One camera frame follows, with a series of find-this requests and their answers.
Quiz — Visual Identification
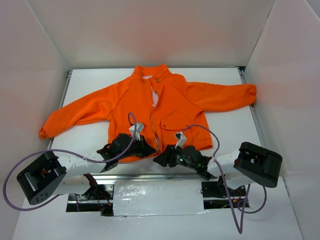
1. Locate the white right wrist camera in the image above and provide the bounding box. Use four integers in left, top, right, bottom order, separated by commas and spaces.
175, 131, 187, 149

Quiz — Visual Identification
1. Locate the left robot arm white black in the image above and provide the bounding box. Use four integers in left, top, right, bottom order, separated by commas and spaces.
16, 133, 156, 205

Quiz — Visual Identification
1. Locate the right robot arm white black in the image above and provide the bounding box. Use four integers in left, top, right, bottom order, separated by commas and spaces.
153, 142, 283, 196

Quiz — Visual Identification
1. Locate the orange zip jacket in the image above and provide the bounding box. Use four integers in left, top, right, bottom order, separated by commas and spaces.
38, 64, 257, 154

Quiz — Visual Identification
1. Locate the aluminium table rail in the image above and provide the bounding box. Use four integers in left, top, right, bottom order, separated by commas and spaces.
37, 172, 278, 182

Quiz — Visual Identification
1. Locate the white cover board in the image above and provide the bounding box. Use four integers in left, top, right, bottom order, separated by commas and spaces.
113, 179, 205, 217

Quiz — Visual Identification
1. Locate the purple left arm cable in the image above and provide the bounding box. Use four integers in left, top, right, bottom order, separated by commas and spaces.
2, 111, 138, 212

